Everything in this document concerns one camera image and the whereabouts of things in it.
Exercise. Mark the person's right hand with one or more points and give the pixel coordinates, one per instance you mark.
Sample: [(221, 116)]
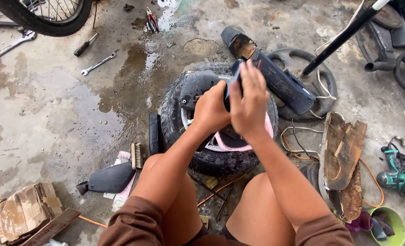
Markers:
[(250, 106)]

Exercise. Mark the black plastic side cover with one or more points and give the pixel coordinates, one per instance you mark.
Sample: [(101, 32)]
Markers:
[(110, 179)]

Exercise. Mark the torn cardboard box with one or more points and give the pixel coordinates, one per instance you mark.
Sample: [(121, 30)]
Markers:
[(25, 211)]

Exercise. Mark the small dark blue plastic part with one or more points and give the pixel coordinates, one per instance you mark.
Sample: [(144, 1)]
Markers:
[(236, 70)]

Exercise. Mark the person's left fingers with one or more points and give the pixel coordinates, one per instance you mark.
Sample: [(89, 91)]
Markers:
[(220, 89)]

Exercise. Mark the small black scrap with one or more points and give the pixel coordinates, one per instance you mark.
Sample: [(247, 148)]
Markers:
[(128, 7)]

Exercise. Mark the black pole with white tip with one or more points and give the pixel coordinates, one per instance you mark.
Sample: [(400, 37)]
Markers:
[(339, 39)]

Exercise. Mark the silver combination wrench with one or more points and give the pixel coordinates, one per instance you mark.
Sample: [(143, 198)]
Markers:
[(98, 64)]

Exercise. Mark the green plastic bucket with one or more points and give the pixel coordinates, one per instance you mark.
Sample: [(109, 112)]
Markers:
[(398, 225)]

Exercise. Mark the black metal rods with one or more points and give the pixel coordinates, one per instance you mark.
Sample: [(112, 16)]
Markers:
[(211, 193)]

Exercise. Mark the person's leg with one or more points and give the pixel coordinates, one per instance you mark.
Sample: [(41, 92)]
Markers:
[(257, 211), (175, 208)]

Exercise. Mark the black scooter tyre with rim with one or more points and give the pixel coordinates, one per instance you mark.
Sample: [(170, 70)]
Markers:
[(175, 116)]

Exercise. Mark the dark curved plastic panel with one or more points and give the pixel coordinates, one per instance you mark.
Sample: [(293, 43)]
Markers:
[(311, 176)]

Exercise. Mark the person's right leg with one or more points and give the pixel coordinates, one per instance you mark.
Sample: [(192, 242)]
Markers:
[(257, 211)]

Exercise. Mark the long dark blue body panel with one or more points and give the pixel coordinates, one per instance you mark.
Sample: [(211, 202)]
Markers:
[(284, 83)]

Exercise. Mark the rusty brown body panel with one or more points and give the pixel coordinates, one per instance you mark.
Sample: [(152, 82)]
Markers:
[(342, 150)]

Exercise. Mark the pink cloth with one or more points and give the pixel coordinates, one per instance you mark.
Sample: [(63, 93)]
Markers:
[(228, 147)]

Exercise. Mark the person's left leg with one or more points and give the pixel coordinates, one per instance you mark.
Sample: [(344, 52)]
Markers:
[(175, 208)]

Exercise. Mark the wooden scrub brush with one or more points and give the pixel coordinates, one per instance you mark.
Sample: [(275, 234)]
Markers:
[(136, 156)]

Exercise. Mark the person's brown shirt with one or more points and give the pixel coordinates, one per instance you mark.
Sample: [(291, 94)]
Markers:
[(134, 225)]

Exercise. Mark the green power tool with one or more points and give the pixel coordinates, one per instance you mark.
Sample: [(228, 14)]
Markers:
[(395, 177)]

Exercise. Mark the person's left hand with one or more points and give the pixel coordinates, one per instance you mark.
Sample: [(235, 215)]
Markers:
[(209, 109)]

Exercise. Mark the heap of black motorcycle parts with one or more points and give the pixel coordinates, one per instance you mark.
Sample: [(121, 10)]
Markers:
[(386, 34)]

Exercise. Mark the black metal bar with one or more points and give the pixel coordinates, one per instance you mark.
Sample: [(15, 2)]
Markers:
[(1, 24)]

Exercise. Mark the black plastic fender piece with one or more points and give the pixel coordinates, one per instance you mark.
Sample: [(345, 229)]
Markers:
[(197, 85)]

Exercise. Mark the purple plastic cup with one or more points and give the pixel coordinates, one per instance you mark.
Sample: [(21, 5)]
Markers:
[(361, 223)]

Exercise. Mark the spoked wheel with black tyre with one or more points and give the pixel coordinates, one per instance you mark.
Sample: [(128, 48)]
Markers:
[(25, 20)]

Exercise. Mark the small yellow sponge piece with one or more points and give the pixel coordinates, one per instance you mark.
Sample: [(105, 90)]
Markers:
[(211, 182)]

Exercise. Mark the large silver adjustable wrench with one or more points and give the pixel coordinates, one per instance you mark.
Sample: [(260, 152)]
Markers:
[(11, 46)]

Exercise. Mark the black rectangular rubber part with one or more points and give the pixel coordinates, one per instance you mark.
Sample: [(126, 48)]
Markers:
[(154, 135)]

